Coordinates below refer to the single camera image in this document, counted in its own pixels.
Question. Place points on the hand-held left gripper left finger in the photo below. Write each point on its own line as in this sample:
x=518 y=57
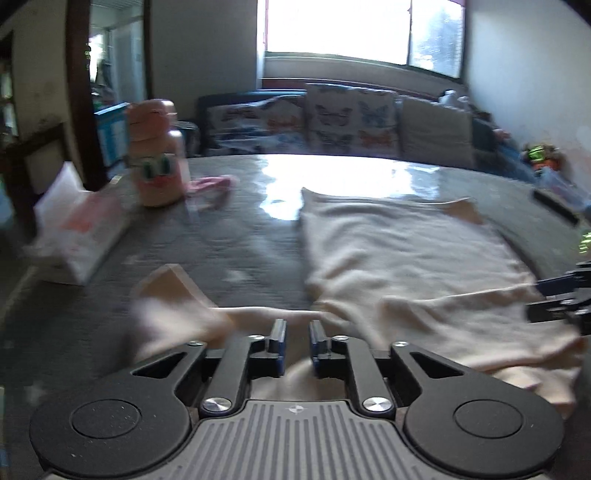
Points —
x=277 y=344

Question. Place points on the pink cartoon face water bottle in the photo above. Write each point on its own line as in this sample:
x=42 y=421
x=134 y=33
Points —
x=157 y=138

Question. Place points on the dark wooden sideboard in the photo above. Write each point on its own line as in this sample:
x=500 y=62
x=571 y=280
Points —
x=27 y=147

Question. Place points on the dark wooden door frame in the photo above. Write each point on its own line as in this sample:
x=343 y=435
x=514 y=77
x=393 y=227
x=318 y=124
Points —
x=83 y=92

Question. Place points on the wide butterfly print cushion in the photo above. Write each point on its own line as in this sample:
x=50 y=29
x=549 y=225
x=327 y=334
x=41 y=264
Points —
x=254 y=124

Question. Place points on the dark blue sofa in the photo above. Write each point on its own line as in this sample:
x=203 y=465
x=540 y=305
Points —
x=217 y=99

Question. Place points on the plain beige cushion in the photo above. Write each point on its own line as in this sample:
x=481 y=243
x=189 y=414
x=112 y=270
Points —
x=436 y=129

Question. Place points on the cream shirt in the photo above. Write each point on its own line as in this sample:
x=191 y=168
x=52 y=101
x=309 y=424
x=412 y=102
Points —
x=392 y=244

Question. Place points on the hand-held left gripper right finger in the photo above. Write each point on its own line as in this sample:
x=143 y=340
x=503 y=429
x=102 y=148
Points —
x=316 y=346

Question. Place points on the square butterfly print cushion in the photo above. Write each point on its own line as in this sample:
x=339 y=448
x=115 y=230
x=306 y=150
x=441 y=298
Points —
x=351 y=120

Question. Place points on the green and orange toy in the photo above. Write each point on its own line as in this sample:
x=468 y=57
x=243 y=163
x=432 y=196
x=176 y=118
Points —
x=540 y=154

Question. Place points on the blue storage cabinet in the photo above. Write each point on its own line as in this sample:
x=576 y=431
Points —
x=111 y=129

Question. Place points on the white plush toy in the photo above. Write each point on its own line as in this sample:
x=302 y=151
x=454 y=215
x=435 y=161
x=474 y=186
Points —
x=450 y=98

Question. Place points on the black remote control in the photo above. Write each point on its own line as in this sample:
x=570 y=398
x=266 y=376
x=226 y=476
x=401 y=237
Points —
x=554 y=205

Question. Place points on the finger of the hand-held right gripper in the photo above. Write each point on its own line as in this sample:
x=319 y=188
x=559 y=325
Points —
x=551 y=310
x=556 y=284

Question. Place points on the window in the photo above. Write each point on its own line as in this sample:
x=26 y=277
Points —
x=332 y=23

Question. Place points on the white tissue pack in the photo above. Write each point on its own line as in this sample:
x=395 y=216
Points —
x=78 y=230

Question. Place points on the pink hair band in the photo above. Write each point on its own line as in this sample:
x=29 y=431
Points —
x=207 y=183

